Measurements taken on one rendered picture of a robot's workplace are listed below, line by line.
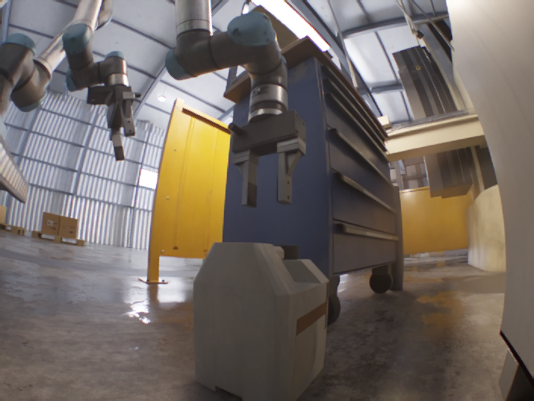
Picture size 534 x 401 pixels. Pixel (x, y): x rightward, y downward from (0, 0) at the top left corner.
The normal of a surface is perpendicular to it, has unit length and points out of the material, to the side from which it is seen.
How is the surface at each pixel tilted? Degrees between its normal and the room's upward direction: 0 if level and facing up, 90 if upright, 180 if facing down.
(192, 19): 119
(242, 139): 90
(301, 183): 90
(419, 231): 90
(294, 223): 90
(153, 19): 169
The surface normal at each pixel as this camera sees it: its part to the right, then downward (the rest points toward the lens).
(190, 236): 0.75, -0.14
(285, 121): -0.52, -0.22
